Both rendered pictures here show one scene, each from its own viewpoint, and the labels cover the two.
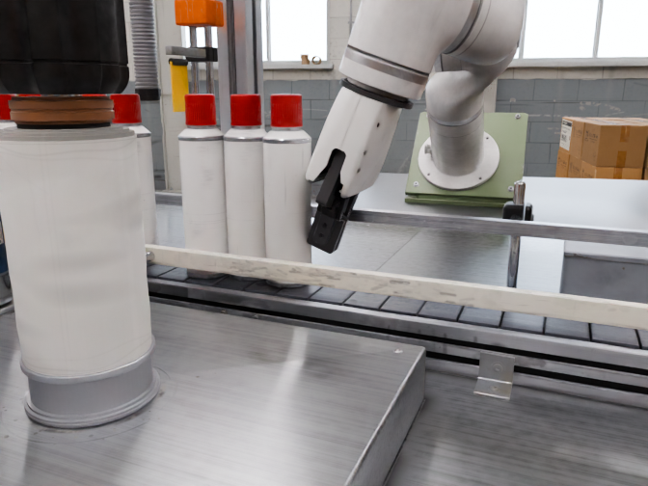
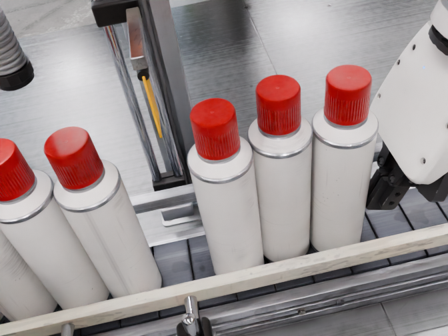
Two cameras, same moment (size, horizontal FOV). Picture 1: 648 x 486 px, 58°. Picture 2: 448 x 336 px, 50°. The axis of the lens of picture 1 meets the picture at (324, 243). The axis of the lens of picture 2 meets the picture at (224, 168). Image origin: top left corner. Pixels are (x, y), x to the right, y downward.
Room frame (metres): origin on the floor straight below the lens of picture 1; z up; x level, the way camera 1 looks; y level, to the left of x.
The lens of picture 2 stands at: (0.42, 0.25, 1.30)
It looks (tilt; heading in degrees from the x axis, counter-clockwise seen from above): 46 degrees down; 334
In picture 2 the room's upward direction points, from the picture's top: 10 degrees counter-clockwise
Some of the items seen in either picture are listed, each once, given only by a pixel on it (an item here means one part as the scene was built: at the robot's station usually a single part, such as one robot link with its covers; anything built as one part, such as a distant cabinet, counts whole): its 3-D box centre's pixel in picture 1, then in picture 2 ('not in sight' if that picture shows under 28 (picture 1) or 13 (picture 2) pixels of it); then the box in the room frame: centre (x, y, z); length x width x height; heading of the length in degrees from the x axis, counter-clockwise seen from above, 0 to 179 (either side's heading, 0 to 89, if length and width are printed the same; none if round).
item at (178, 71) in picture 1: (179, 85); (150, 94); (0.69, 0.17, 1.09); 0.03 x 0.01 x 0.06; 158
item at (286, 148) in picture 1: (287, 191); (340, 171); (0.62, 0.04, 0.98); 0.05 x 0.05 x 0.20
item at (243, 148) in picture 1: (248, 187); (281, 179); (0.65, 0.09, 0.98); 0.05 x 0.05 x 0.20
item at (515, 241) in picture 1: (513, 258); not in sight; (0.60, -0.20, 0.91); 0.07 x 0.03 x 0.16; 158
